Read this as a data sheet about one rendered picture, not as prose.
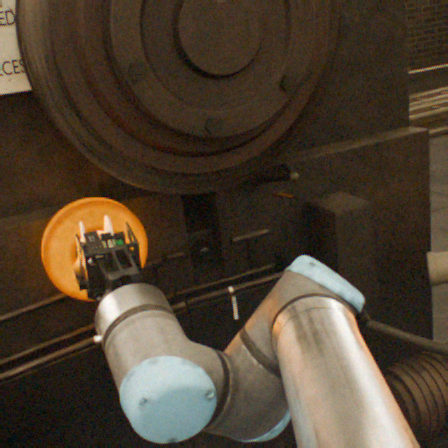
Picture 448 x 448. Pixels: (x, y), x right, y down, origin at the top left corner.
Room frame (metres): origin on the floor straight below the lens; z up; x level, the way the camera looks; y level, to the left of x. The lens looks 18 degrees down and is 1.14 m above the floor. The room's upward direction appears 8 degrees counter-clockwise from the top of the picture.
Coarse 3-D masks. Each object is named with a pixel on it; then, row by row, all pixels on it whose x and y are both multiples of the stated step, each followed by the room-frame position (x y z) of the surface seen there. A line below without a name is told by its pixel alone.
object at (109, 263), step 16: (96, 240) 0.74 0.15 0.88; (112, 240) 0.76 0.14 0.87; (80, 256) 0.76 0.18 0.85; (96, 256) 0.72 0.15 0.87; (112, 256) 0.71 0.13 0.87; (128, 256) 0.70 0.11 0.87; (96, 272) 0.72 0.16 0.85; (112, 272) 0.71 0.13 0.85; (128, 272) 0.67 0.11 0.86; (96, 288) 0.72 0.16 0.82; (112, 288) 0.66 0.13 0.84
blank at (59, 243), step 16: (64, 208) 0.86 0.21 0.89; (80, 208) 0.85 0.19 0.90; (96, 208) 0.85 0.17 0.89; (112, 208) 0.86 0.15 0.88; (64, 224) 0.84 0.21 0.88; (96, 224) 0.85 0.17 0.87; (112, 224) 0.86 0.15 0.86; (128, 224) 0.87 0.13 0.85; (48, 240) 0.83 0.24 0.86; (64, 240) 0.83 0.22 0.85; (128, 240) 0.86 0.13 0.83; (144, 240) 0.87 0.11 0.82; (48, 256) 0.82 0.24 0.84; (64, 256) 0.83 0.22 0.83; (144, 256) 0.87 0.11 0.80; (48, 272) 0.82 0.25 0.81; (64, 272) 0.83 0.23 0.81; (64, 288) 0.83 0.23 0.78
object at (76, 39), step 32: (64, 0) 0.82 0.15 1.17; (96, 0) 0.81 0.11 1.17; (320, 0) 0.94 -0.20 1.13; (64, 32) 0.81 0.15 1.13; (96, 32) 0.81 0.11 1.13; (320, 32) 0.94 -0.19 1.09; (64, 64) 0.81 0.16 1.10; (96, 64) 0.80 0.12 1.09; (320, 64) 0.94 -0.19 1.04; (96, 96) 0.82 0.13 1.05; (128, 96) 0.82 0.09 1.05; (96, 128) 0.82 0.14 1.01; (128, 128) 0.82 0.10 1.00; (160, 128) 0.83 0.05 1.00; (256, 128) 0.88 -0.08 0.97; (288, 128) 0.91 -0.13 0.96; (160, 160) 0.85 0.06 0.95; (192, 160) 0.86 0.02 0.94; (224, 160) 0.88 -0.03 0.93
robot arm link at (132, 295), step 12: (120, 288) 0.65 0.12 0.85; (132, 288) 0.65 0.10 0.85; (144, 288) 0.65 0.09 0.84; (156, 288) 0.67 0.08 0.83; (108, 300) 0.64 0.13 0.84; (120, 300) 0.63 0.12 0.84; (132, 300) 0.63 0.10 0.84; (144, 300) 0.63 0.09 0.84; (156, 300) 0.64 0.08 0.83; (96, 312) 0.65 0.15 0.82; (108, 312) 0.63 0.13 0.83; (120, 312) 0.62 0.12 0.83; (96, 324) 0.64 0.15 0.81; (108, 324) 0.62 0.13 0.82; (96, 336) 0.63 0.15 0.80
